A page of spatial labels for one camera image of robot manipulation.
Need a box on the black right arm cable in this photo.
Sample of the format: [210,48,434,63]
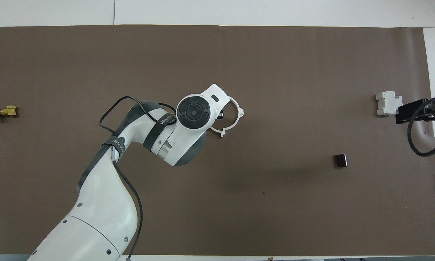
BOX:
[407,95,435,157]

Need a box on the white circuit breaker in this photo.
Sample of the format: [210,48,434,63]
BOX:
[376,91,403,117]

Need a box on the brass valve red handle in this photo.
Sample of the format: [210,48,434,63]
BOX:
[0,105,18,121]

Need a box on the brown paper table mat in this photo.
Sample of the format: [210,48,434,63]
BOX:
[0,24,435,256]

